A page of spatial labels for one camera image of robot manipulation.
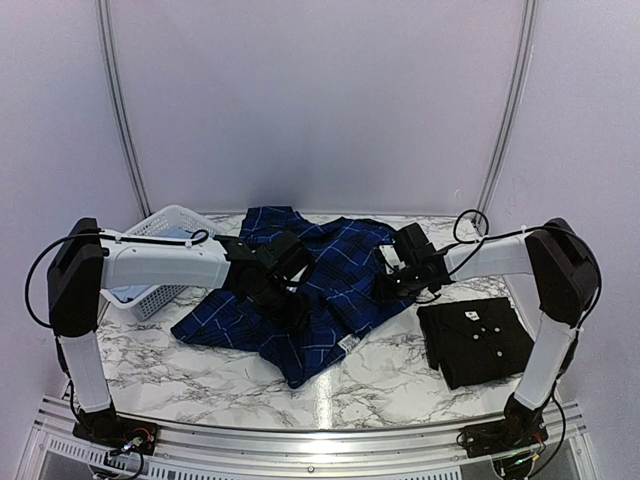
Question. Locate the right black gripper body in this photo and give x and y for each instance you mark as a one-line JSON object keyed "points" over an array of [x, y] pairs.
{"points": [[407, 287]]}

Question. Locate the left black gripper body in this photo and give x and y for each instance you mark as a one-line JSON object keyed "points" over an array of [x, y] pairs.
{"points": [[277, 308]]}

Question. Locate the blue plaid long sleeve shirt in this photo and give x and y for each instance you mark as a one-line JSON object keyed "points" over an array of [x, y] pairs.
{"points": [[343, 304]]}

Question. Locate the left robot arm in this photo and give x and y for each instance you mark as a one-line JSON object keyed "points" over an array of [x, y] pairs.
{"points": [[90, 259]]}

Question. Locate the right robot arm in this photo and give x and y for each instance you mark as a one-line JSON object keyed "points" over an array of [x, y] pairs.
{"points": [[568, 282]]}

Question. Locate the folded black shirt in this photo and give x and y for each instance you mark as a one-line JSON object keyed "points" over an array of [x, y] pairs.
{"points": [[475, 342]]}

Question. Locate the white plastic laundry basket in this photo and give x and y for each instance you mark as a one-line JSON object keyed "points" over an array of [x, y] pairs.
{"points": [[173, 222]]}

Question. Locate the light blue shirt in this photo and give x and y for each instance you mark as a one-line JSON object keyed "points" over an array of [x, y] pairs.
{"points": [[149, 298]]}

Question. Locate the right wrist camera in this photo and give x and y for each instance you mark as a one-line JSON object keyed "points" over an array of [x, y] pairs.
{"points": [[390, 260]]}

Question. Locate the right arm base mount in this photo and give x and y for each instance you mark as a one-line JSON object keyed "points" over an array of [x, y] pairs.
{"points": [[494, 437]]}

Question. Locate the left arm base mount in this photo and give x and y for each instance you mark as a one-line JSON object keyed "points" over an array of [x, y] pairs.
{"points": [[123, 432]]}

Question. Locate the aluminium front table rail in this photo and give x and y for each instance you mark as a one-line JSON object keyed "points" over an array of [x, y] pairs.
{"points": [[442, 450]]}

